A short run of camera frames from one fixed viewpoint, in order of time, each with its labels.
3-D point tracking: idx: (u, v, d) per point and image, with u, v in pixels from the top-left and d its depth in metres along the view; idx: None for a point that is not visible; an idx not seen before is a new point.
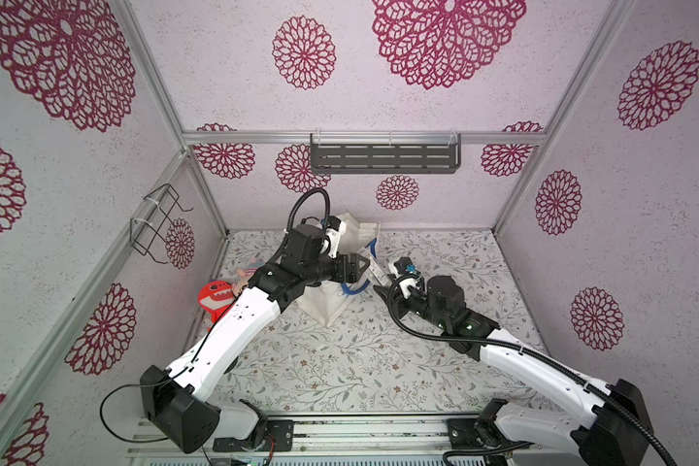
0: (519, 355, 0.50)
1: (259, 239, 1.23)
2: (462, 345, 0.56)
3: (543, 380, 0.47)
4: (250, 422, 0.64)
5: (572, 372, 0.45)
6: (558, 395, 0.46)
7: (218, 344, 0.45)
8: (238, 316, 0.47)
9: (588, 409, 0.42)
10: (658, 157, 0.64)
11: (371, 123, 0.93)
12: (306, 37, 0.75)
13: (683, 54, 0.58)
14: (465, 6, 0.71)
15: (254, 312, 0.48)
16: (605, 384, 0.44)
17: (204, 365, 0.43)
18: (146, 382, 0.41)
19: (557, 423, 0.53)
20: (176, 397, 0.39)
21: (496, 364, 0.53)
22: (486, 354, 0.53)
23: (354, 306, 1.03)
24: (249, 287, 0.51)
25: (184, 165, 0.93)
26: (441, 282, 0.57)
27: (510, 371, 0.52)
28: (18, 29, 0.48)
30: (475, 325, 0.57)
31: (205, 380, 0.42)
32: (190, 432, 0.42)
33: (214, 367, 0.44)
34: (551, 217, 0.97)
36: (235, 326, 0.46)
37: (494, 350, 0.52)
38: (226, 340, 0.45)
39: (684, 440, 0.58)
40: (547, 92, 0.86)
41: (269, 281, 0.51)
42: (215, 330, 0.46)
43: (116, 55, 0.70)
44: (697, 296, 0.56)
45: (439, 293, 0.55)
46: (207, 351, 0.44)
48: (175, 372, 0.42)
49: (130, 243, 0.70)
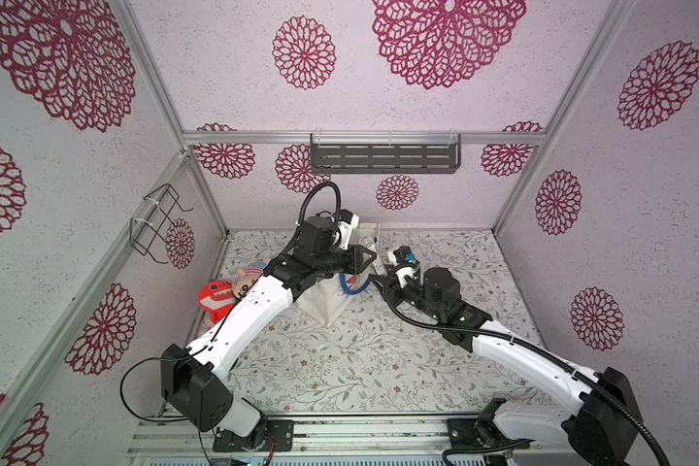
0: (510, 346, 0.51)
1: (259, 239, 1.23)
2: (455, 337, 0.57)
3: (528, 366, 0.48)
4: (250, 422, 0.64)
5: (561, 360, 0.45)
6: (548, 383, 0.46)
7: (237, 326, 0.46)
8: (252, 302, 0.49)
9: (576, 396, 0.43)
10: (658, 157, 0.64)
11: (371, 123, 0.93)
12: (305, 37, 0.75)
13: (683, 54, 0.58)
14: (465, 6, 0.71)
15: (268, 297, 0.50)
16: (593, 372, 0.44)
17: (221, 345, 0.44)
18: (167, 357, 0.43)
19: (550, 416, 0.53)
20: (196, 373, 0.41)
21: (488, 355, 0.54)
22: (478, 346, 0.54)
23: (354, 306, 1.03)
24: (263, 277, 0.53)
25: (184, 165, 0.93)
26: (440, 275, 0.57)
27: (504, 362, 0.52)
28: (18, 29, 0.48)
30: (469, 316, 0.58)
31: (222, 359, 0.44)
32: (206, 411, 0.43)
33: (231, 347, 0.45)
34: (551, 217, 0.97)
36: (251, 311, 0.48)
37: (485, 341, 0.53)
38: (244, 323, 0.47)
39: (684, 440, 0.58)
40: (547, 92, 0.86)
41: (283, 270, 0.54)
42: (232, 314, 0.48)
43: (116, 55, 0.70)
44: (697, 296, 0.56)
45: (436, 285, 0.55)
46: (225, 333, 0.45)
48: (194, 349, 0.44)
49: (130, 243, 0.70)
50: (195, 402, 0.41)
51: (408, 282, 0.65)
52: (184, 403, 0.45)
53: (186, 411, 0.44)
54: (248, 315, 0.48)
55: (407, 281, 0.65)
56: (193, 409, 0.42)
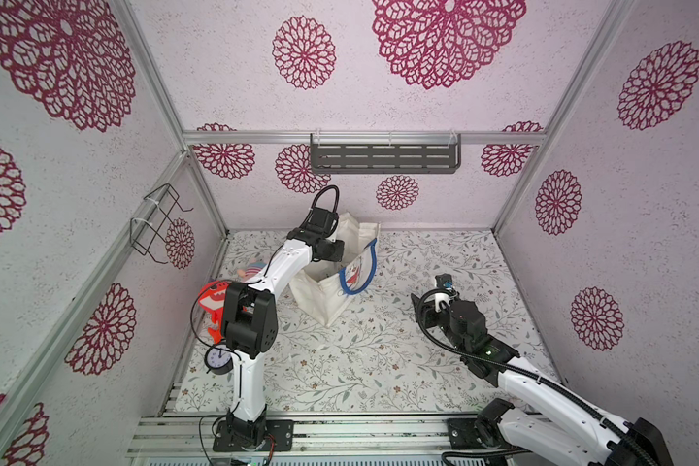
0: (537, 384, 0.52)
1: (259, 240, 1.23)
2: (481, 370, 0.58)
3: (553, 407, 0.49)
4: (257, 410, 0.66)
5: (589, 406, 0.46)
6: (574, 427, 0.46)
7: (280, 265, 0.60)
8: (287, 252, 0.64)
9: (603, 444, 0.43)
10: (658, 157, 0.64)
11: (371, 123, 0.93)
12: (305, 37, 0.75)
13: (683, 54, 0.58)
14: (465, 6, 0.71)
15: (299, 249, 0.65)
16: (624, 421, 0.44)
17: (272, 279, 0.57)
18: (232, 289, 0.54)
19: (576, 449, 0.51)
20: (260, 294, 0.53)
21: (514, 390, 0.55)
22: (503, 381, 0.55)
23: (354, 306, 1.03)
24: (290, 239, 0.67)
25: (184, 165, 0.93)
26: (468, 312, 0.59)
27: (530, 401, 0.52)
28: (18, 29, 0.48)
30: (495, 350, 0.59)
31: (275, 286, 0.57)
32: (268, 327, 0.55)
33: (279, 281, 0.59)
34: (551, 217, 0.97)
36: (286, 258, 0.62)
37: (512, 377, 0.54)
38: (286, 263, 0.61)
39: (684, 440, 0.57)
40: (547, 92, 0.86)
41: (303, 236, 0.69)
42: (273, 260, 0.62)
43: (116, 55, 0.70)
44: (697, 296, 0.56)
45: (461, 318, 0.58)
46: (274, 269, 0.59)
48: (252, 280, 0.57)
49: (130, 243, 0.70)
50: (258, 320, 0.53)
51: (441, 306, 0.70)
52: (244, 329, 0.55)
53: (245, 337, 0.55)
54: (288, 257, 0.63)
55: (441, 305, 0.70)
56: (252, 333, 0.55)
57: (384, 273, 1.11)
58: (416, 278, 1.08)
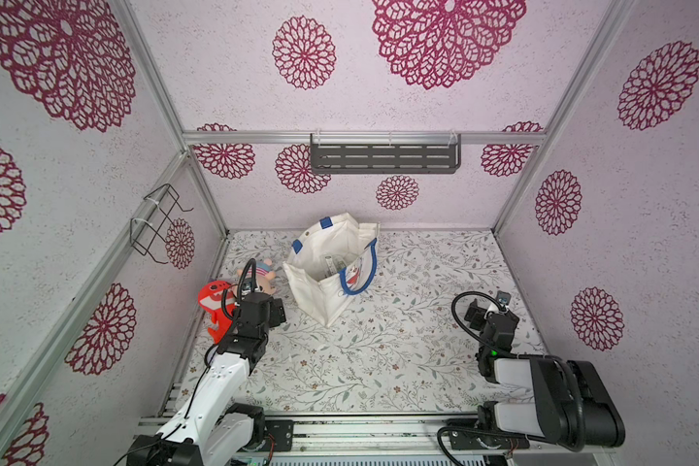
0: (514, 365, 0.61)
1: (259, 239, 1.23)
2: (484, 370, 0.70)
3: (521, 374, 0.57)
4: (246, 429, 0.63)
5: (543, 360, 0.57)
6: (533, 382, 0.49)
7: (207, 399, 0.48)
8: (217, 375, 0.53)
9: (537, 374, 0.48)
10: (658, 157, 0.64)
11: (371, 123, 0.93)
12: (305, 37, 0.75)
13: (683, 54, 0.58)
14: (465, 6, 0.71)
15: (229, 369, 0.54)
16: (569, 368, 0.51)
17: (196, 419, 0.45)
18: (137, 449, 0.41)
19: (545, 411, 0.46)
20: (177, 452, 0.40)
21: (504, 380, 0.64)
22: (498, 371, 0.66)
23: (354, 306, 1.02)
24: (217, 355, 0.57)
25: (184, 165, 0.93)
26: (507, 325, 0.69)
27: (518, 385, 0.59)
28: (18, 29, 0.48)
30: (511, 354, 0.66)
31: (200, 430, 0.45)
32: None
33: (206, 419, 0.47)
34: (551, 217, 0.97)
36: (216, 386, 0.51)
37: (501, 363, 0.65)
38: (213, 395, 0.49)
39: (685, 440, 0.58)
40: (547, 92, 0.86)
41: (238, 346, 0.60)
42: (199, 389, 0.50)
43: (116, 55, 0.70)
44: (698, 296, 0.56)
45: (493, 325, 0.70)
46: (197, 407, 0.47)
48: (167, 431, 0.43)
49: (131, 243, 0.70)
50: None
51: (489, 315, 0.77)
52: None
53: None
54: (216, 388, 0.50)
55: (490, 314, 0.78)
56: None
57: (384, 273, 1.11)
58: (417, 278, 1.08)
